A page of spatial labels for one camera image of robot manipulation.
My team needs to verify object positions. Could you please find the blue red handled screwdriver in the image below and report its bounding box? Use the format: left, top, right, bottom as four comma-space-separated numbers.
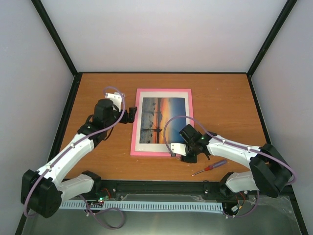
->
192, 160, 227, 176

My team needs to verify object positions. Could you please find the sunset photo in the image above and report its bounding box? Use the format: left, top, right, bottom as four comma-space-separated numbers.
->
139, 97, 187, 144

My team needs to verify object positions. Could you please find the black mounting rail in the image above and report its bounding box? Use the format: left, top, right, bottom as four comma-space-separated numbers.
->
97, 180, 247, 200

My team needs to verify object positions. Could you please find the purple cable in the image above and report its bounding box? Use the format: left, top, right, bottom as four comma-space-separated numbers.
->
163, 116, 298, 219
23, 87, 127, 230

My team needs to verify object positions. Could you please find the light blue slotted cable duct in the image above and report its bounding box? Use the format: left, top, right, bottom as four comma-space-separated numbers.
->
58, 201, 224, 213

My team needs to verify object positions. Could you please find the black enclosure frame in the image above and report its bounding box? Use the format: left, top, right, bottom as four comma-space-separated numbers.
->
14, 0, 309, 235

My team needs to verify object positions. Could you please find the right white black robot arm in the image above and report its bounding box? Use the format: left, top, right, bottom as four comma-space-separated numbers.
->
170, 124, 293, 198

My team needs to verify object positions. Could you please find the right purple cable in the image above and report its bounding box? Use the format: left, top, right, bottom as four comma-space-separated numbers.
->
163, 116, 298, 219

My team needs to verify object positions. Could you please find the pink wooden picture frame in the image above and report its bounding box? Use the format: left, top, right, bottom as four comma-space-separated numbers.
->
131, 88, 194, 157

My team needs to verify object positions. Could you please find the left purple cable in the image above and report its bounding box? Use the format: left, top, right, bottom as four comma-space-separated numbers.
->
23, 87, 127, 230

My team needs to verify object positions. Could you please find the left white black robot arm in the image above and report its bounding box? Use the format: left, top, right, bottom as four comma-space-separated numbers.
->
21, 95, 137, 218

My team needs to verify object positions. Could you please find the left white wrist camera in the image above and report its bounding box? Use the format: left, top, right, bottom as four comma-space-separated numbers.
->
105, 92, 122, 110

